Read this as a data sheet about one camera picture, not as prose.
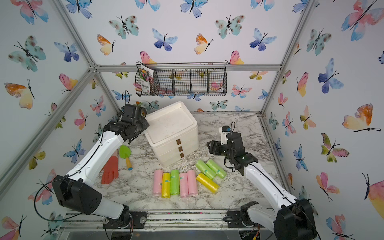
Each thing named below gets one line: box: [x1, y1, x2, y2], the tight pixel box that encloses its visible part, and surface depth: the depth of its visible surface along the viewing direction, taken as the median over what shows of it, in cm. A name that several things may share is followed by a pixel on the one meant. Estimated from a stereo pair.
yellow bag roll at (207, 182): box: [196, 172, 220, 194], surface depth 86 cm
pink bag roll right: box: [187, 170, 198, 196], surface depth 85 cm
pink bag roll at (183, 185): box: [179, 172, 189, 198], surface depth 84 cm
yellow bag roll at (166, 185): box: [161, 172, 171, 199], surface depth 83 cm
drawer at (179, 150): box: [156, 139, 199, 158], surface depth 85 cm
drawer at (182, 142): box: [153, 132, 199, 151], surface depth 81 cm
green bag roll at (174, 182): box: [170, 169, 180, 195], surface depth 84 cm
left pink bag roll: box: [153, 169, 164, 196], surface depth 85 cm
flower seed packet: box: [138, 64, 154, 93], surface depth 91 cm
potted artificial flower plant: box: [134, 101, 147, 119], surface depth 64 cm
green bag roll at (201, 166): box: [195, 159, 217, 181], surface depth 90 cm
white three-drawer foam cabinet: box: [144, 101, 199, 168], surface depth 84 cm
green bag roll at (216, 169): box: [206, 159, 228, 180], surface depth 89 cm
